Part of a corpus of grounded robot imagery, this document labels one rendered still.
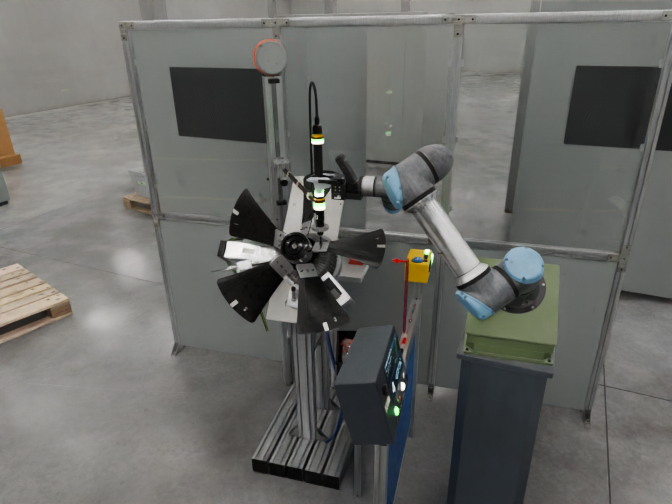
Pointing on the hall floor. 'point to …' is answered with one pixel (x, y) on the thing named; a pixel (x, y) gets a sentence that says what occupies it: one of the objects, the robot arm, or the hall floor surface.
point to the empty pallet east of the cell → (28, 301)
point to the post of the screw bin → (357, 470)
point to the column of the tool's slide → (277, 200)
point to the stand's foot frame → (269, 446)
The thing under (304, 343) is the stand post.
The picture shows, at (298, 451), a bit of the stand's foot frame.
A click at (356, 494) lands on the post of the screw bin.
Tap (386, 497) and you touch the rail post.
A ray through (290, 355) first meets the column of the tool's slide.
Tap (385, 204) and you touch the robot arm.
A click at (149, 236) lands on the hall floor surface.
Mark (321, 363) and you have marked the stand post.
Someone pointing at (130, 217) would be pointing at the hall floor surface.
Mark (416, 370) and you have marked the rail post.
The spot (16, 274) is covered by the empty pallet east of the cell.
